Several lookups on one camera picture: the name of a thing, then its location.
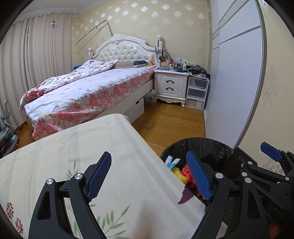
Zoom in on grey blue office chair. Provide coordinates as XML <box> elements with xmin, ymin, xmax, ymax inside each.
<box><xmin>0</xmin><ymin>100</ymin><xmax>19</xmax><ymax>158</ymax></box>

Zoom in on white storage box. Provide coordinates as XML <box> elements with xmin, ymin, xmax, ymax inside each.
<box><xmin>124</xmin><ymin>98</ymin><xmax>145</xmax><ymax>123</ymax></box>

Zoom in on white bed frame padded headboard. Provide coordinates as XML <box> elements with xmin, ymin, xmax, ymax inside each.
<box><xmin>88</xmin><ymin>34</ymin><xmax>164</xmax><ymax>113</ymax></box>

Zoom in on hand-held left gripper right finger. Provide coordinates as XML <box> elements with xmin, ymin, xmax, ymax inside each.
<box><xmin>186</xmin><ymin>150</ymin><xmax>270</xmax><ymax>239</ymax></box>

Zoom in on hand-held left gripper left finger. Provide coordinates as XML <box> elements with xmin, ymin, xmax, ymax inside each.
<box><xmin>29</xmin><ymin>151</ymin><xmax>112</xmax><ymax>239</ymax></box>

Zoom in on waste bin with black bag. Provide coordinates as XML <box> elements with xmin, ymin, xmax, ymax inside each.
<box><xmin>159</xmin><ymin>137</ymin><xmax>239</xmax><ymax>232</ymax></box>

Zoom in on floral duvet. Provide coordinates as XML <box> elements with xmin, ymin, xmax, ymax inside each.
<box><xmin>19</xmin><ymin>59</ymin><xmax>120</xmax><ymax>110</ymax></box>

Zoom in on floral pink bedsheet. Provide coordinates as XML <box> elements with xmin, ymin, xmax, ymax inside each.
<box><xmin>23</xmin><ymin>65</ymin><xmax>157</xmax><ymax>140</ymax></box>

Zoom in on red yarn pompom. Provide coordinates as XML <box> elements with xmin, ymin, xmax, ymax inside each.
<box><xmin>180</xmin><ymin>164</ymin><xmax>196</xmax><ymax>184</ymax></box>

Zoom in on clear plastic drawer unit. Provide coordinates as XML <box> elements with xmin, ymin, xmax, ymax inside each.
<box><xmin>185</xmin><ymin>75</ymin><xmax>209</xmax><ymax>109</ymax></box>

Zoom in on pillow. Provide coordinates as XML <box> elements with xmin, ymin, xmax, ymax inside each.
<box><xmin>115</xmin><ymin>60</ymin><xmax>154</xmax><ymax>69</ymax></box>

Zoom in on hanging cables bundle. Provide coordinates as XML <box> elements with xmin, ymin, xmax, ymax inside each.
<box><xmin>155</xmin><ymin>41</ymin><xmax>168</xmax><ymax>67</ymax></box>

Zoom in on clutter of bottles and boxes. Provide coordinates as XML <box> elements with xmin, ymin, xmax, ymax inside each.
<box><xmin>161</xmin><ymin>55</ymin><xmax>210</xmax><ymax>77</ymax></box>

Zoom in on thin metal rod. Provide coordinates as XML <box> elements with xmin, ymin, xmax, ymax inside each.
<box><xmin>75</xmin><ymin>19</ymin><xmax>114</xmax><ymax>45</ymax></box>

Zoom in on white wardrobe sliding door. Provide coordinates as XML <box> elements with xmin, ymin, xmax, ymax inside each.
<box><xmin>203</xmin><ymin>0</ymin><xmax>267</xmax><ymax>150</ymax></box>

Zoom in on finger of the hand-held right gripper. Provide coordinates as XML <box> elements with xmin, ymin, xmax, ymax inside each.
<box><xmin>260</xmin><ymin>142</ymin><xmax>294</xmax><ymax>177</ymax></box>
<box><xmin>232</xmin><ymin>147</ymin><xmax>287</xmax><ymax>184</ymax></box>

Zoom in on beige curtains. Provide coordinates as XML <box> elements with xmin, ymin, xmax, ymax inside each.
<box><xmin>0</xmin><ymin>11</ymin><xmax>80</xmax><ymax>129</ymax></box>

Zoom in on yellow spiky ball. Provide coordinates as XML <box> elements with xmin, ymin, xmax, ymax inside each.
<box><xmin>172</xmin><ymin>167</ymin><xmax>187</xmax><ymax>184</ymax></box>

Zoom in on white nightstand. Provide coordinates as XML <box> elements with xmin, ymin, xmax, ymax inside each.
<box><xmin>153</xmin><ymin>69</ymin><xmax>190</xmax><ymax>108</ymax></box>

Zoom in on clear plastic bag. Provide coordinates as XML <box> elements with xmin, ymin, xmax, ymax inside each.
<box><xmin>145</xmin><ymin>90</ymin><xmax>157</xmax><ymax>104</ymax></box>

